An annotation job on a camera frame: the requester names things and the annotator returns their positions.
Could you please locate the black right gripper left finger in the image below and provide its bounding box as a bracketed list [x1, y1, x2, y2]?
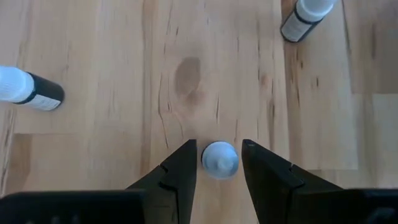
[126, 139, 198, 224]

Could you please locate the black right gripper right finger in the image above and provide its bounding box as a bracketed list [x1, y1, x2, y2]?
[241, 139, 343, 224]

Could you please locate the dark labelled bottle white cap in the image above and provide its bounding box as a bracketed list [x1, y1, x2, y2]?
[0, 65, 65, 112]
[201, 141, 240, 180]
[279, 0, 337, 44]

